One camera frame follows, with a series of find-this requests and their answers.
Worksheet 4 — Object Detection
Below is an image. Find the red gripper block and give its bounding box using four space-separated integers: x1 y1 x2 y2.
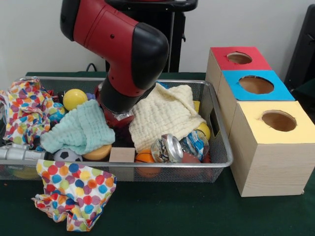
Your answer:
94 84 135 129

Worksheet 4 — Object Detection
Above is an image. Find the plain wooden block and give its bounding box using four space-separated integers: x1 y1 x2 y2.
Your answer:
109 147 136 163

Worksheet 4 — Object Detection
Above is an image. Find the mint green waffle cloth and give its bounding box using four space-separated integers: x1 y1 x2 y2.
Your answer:
39 99 116 153

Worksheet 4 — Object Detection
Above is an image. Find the cream waffle cloth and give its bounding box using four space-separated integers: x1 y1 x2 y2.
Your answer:
128 83 207 152

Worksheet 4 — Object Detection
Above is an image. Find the colourful polka dot cloth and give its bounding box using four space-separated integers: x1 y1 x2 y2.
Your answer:
31 159 117 232
0 78 59 148

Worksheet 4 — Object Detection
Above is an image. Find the wooden box with three holes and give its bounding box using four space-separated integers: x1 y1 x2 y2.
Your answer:
205 46 315 197

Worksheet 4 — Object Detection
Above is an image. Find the small orange basketball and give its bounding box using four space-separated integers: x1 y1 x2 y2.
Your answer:
134 149 155 163

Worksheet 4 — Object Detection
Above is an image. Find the yellow tennis ball toy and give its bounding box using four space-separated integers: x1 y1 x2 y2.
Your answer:
63 88 89 111

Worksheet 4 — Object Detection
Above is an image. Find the patterned crushed drink can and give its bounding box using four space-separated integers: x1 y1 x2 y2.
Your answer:
151 134 185 164

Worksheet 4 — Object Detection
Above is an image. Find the blue patterned ball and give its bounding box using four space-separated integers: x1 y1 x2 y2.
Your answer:
50 102 66 123

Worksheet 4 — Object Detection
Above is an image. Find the small soccer ball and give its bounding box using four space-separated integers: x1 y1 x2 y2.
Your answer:
53 148 83 162

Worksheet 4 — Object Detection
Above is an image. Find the clear plastic packet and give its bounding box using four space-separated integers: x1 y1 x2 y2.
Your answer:
181 130 210 162

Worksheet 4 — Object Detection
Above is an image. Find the dark green tablecloth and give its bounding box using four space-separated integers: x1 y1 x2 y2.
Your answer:
291 78 315 104
0 71 315 236

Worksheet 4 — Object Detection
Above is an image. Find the silver toy robot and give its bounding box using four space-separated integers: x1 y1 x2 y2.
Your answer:
0 144 46 161

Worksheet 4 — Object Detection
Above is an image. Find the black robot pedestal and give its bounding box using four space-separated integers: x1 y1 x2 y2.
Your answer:
105 0 199 73

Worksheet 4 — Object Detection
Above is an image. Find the shallow wire mesh bin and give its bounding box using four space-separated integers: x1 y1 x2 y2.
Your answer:
0 76 234 183

